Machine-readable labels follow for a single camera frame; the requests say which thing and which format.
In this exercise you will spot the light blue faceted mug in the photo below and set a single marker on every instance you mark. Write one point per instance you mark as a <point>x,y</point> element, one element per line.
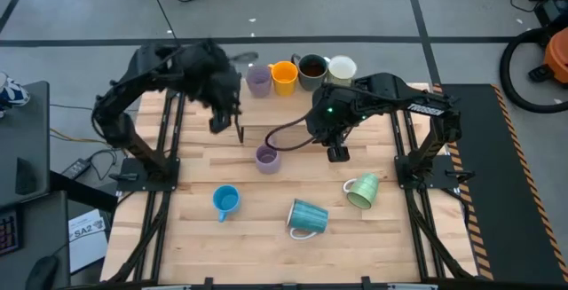
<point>226,201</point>

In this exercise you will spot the orange vacuum cleaner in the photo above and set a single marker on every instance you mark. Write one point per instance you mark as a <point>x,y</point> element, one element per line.
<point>559,57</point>
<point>506,86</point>

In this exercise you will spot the smooth lilac mug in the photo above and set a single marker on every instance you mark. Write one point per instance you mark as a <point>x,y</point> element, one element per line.
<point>258,81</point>

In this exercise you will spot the black power adapter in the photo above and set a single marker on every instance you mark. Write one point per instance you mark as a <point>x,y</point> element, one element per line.
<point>76,169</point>

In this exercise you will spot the black hazard striped mat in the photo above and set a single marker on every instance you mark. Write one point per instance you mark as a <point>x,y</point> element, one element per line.
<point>510,192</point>

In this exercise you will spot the black keyboard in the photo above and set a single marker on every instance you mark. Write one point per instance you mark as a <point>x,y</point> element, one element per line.
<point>9,232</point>

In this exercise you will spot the black computer mouse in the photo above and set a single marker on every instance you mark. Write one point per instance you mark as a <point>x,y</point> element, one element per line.
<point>42,274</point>

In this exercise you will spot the blue white patterned shoe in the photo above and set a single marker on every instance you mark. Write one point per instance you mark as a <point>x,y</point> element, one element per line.
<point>13,92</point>

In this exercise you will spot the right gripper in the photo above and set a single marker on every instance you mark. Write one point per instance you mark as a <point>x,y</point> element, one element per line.
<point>330,112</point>

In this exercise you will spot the olive mug white inside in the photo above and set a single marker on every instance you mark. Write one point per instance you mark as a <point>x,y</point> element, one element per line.
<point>341,70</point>

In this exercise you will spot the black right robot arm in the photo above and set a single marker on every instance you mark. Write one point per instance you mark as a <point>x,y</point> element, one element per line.
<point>421,104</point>

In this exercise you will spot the ribbed lilac mug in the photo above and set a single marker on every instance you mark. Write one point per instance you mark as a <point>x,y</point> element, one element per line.
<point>267,160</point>

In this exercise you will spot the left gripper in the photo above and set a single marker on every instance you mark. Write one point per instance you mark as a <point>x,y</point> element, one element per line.
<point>226,90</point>

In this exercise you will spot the yellow mug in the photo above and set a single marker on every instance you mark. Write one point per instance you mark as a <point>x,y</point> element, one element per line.
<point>284,77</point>

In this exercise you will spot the black frame rail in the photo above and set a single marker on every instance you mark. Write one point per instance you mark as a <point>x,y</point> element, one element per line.
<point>155,228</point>
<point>421,237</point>

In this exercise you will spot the white paper sheet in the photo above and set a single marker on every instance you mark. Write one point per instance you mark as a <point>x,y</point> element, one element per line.
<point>86,241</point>

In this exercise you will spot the dark grey mug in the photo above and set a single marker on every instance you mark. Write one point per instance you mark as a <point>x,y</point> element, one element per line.
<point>312,70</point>

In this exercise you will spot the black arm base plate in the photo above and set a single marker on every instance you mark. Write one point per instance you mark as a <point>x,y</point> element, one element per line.
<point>146,179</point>
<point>444,179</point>

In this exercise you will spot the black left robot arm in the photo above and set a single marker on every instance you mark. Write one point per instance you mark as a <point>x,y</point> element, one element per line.
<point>128,104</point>

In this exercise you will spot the grey desk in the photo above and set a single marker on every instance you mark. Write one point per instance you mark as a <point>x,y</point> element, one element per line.
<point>22,139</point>

